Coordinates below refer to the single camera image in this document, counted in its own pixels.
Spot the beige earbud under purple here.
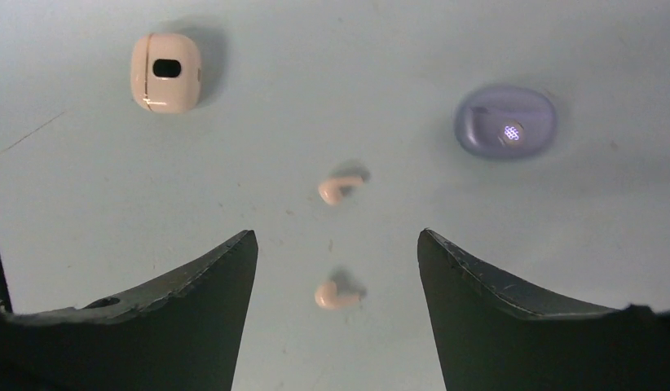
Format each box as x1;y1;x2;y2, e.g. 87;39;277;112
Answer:
317;175;364;206

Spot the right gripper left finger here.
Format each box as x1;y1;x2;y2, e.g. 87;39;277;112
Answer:
0;230;258;390

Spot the purple earbud charging case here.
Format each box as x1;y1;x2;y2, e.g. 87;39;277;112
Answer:
453;84;558;160

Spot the beige earbud charging case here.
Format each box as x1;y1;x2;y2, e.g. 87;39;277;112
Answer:
130;33;202;114

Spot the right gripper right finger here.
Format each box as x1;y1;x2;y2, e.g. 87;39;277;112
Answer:
417;229;670;390

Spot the beige earbud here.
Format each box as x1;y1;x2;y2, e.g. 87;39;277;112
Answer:
317;175;364;206
314;280;363;310

